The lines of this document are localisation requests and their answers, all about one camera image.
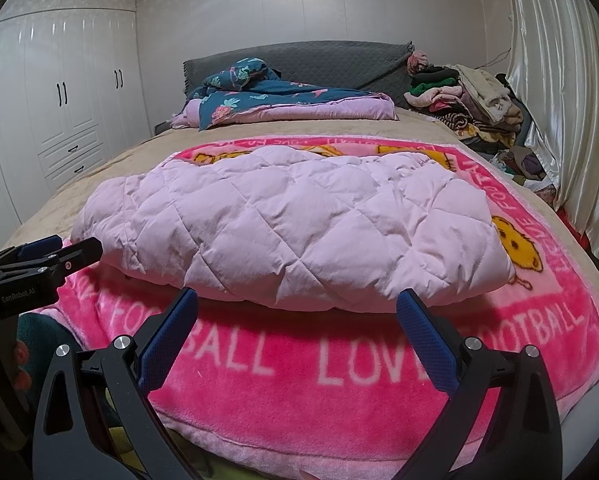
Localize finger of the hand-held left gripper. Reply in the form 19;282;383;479
0;234;63;267
40;237;103;277

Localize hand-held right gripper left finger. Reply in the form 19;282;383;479
32;287;200;480

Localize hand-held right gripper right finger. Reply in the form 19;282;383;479
396;288;563;480

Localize pink quilted jacket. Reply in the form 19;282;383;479
71;146;517;311

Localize person's left forearm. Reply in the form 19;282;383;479
17;310;88;376

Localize pile of mixed clothes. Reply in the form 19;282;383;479
403;51;555;201

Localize person's left hand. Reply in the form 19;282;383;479
12;340;30;411

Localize bed with beige sheet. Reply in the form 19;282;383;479
0;105;599;311

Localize pink printed blanket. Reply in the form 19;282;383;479
30;135;599;480

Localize white wardrobe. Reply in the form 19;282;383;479
0;0;153;241

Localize blue floral quilt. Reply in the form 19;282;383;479
170;57;399;132

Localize white satin curtain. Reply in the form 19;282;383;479
504;0;599;271

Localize grey headboard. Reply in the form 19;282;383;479
182;41;414;106

